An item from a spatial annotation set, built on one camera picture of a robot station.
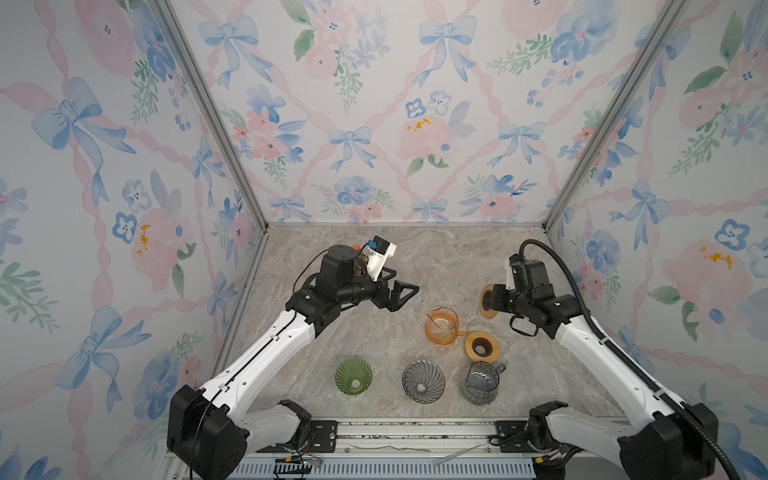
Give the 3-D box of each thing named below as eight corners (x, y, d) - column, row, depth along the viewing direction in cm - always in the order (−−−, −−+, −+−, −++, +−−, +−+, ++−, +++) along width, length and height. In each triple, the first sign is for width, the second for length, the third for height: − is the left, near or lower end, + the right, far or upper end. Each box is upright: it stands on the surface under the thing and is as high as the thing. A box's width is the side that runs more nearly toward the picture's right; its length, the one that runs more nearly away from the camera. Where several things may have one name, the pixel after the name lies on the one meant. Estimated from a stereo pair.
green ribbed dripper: (344, 402, 81) (340, 395, 76) (333, 375, 86) (330, 366, 80) (375, 385, 84) (374, 378, 78) (363, 360, 88) (362, 351, 83)
